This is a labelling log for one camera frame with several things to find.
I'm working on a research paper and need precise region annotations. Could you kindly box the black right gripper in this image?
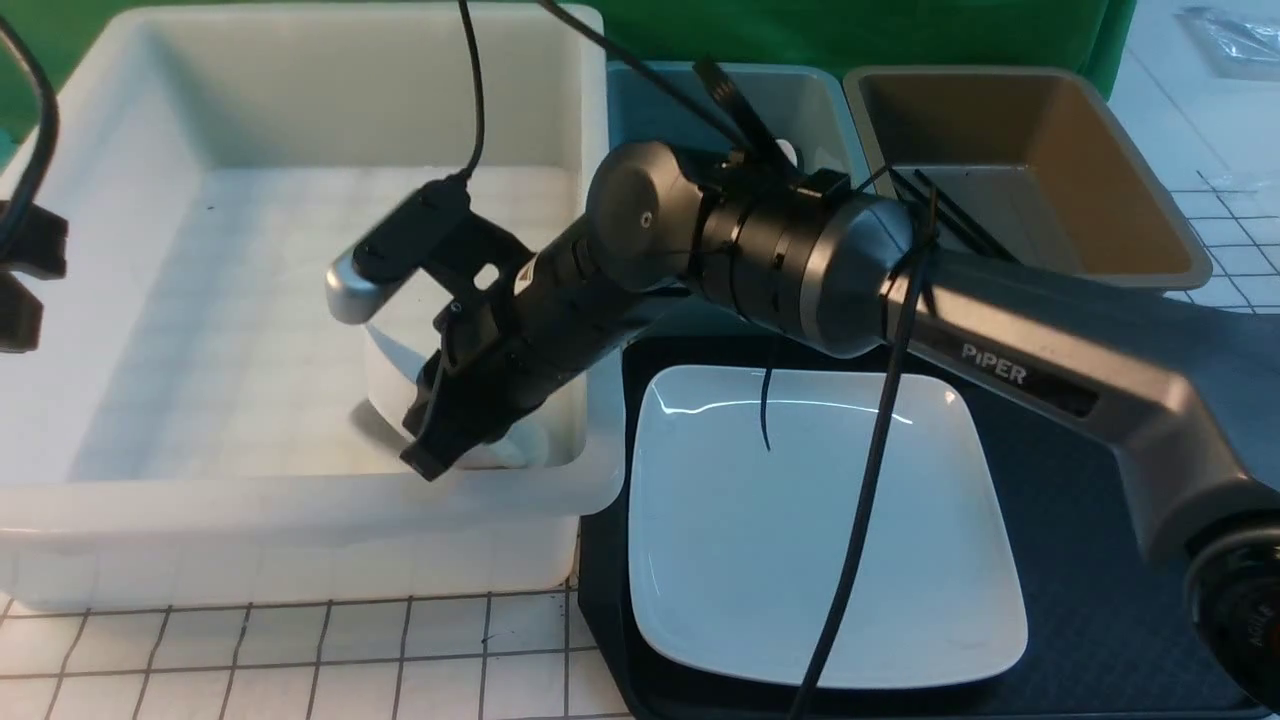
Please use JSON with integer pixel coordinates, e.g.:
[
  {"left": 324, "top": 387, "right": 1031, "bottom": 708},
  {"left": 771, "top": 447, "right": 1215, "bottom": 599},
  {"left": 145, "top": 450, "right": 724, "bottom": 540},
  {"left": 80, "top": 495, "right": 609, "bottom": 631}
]
[{"left": 399, "top": 217, "right": 690, "bottom": 482}]

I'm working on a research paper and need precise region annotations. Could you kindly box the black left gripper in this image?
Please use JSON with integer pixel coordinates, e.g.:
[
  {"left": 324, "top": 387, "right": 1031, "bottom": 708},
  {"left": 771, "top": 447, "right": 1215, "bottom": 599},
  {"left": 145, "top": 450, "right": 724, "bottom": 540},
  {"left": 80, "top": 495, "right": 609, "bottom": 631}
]
[{"left": 1, "top": 205, "right": 68, "bottom": 354}]

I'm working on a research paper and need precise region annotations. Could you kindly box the large white square plate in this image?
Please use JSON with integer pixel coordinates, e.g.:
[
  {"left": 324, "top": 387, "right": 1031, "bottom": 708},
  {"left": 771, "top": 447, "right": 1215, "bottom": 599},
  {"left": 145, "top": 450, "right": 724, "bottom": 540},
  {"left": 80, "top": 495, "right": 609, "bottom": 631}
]
[{"left": 627, "top": 365, "right": 1029, "bottom": 691}]

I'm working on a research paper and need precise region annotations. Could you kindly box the black chopstick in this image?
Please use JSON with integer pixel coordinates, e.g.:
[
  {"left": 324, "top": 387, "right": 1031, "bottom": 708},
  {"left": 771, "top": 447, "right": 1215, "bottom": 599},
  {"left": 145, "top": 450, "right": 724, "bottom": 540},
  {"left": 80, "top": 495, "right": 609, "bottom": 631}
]
[
  {"left": 888, "top": 168, "right": 1016, "bottom": 263},
  {"left": 911, "top": 169, "right": 1021, "bottom": 265}
]

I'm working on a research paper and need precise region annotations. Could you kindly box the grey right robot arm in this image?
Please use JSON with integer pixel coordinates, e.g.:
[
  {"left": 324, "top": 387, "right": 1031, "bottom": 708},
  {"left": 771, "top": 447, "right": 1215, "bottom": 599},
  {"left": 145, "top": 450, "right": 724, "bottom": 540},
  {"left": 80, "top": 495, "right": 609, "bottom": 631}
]
[{"left": 401, "top": 142, "right": 1277, "bottom": 711}]

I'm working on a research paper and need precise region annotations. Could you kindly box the green cloth backdrop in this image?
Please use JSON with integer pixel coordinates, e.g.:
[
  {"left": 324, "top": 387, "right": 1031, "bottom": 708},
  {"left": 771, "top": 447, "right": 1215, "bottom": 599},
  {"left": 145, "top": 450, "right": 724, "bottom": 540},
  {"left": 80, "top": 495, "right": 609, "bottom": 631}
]
[{"left": 1, "top": 1, "right": 1138, "bottom": 140}]

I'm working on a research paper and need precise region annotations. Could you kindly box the large white plastic tub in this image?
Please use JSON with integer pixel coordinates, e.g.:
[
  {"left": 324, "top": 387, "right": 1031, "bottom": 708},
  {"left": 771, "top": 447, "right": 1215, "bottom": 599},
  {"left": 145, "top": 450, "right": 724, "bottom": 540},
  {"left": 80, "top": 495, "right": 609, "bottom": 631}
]
[{"left": 1, "top": 3, "right": 625, "bottom": 612}]

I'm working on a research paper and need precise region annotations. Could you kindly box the blue plastic bin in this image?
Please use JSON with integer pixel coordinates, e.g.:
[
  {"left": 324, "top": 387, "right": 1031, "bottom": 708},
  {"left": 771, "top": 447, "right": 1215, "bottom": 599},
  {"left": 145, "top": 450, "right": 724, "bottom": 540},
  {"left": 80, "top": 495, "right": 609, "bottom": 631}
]
[{"left": 607, "top": 61, "right": 870, "bottom": 183}]

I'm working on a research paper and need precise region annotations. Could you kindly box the brown plastic bin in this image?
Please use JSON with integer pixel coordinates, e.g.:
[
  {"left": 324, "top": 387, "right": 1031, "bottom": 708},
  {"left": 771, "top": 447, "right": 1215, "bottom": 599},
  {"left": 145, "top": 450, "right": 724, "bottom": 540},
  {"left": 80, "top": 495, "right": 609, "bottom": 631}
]
[{"left": 844, "top": 67, "right": 1211, "bottom": 292}]

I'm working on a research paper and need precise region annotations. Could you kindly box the black serving tray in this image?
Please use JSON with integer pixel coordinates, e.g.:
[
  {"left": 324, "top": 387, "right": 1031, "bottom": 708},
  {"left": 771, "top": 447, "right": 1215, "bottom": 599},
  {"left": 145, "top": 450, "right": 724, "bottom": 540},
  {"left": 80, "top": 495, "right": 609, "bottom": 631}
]
[{"left": 577, "top": 382, "right": 1265, "bottom": 719}]

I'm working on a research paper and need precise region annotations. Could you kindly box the clear plastic bag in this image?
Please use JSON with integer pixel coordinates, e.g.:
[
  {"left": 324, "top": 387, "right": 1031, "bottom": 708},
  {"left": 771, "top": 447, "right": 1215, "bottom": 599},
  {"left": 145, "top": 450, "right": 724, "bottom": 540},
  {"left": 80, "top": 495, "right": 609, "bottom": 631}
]
[{"left": 1175, "top": 6, "right": 1279, "bottom": 82}]

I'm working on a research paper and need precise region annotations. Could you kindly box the black left camera cable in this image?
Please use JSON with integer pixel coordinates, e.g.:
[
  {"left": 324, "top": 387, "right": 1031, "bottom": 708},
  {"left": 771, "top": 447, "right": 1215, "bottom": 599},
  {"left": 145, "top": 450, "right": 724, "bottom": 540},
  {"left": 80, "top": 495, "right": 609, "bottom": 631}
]
[{"left": 0, "top": 15, "right": 61, "bottom": 261}]

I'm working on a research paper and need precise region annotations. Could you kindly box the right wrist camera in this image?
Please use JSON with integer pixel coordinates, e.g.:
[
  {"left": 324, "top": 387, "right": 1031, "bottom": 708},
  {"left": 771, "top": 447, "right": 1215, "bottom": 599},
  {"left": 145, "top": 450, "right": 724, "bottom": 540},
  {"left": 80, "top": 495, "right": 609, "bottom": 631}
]
[{"left": 325, "top": 174, "right": 534, "bottom": 325}]

